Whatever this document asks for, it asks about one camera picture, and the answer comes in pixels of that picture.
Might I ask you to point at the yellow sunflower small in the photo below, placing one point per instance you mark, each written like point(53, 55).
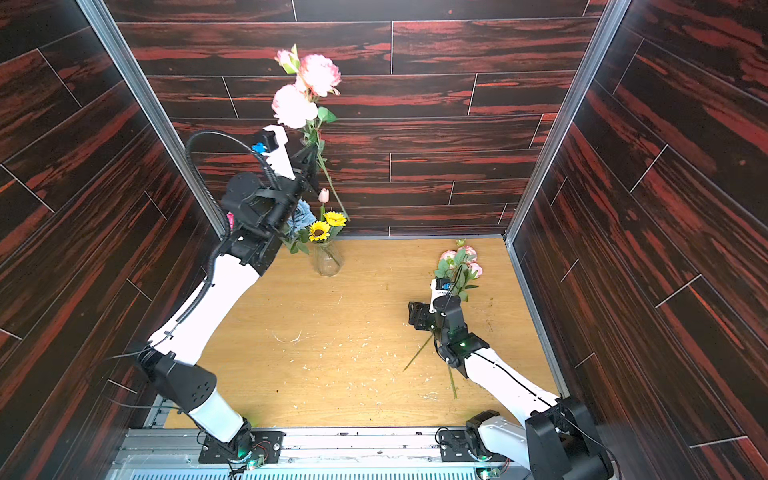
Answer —
point(335, 219)

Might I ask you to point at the pale pink peony stem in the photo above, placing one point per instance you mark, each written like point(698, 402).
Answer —
point(460, 266)

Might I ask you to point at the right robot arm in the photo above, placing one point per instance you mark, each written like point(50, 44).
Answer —
point(551, 437)

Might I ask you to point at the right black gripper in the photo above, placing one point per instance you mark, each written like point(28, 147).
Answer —
point(422, 315)

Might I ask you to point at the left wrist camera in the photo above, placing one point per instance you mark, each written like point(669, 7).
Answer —
point(270, 143)

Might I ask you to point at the clear glass vase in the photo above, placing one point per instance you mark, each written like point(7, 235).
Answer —
point(326, 259)

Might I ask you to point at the pink peony spray stem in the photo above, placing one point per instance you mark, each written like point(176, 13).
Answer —
point(297, 105)

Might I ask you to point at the pink tulip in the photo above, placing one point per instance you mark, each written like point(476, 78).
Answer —
point(324, 196)

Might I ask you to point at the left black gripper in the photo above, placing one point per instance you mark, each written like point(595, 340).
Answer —
point(302, 182)

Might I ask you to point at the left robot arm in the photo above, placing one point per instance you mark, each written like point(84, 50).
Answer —
point(170, 357)

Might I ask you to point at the yellow sunflower large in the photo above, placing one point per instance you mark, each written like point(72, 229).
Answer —
point(319, 231)

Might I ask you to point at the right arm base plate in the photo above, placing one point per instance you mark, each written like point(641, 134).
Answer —
point(460, 445)

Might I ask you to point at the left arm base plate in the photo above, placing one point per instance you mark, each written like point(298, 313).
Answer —
point(254, 449)

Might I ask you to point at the metal front rail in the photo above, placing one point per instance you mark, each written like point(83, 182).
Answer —
point(307, 453)

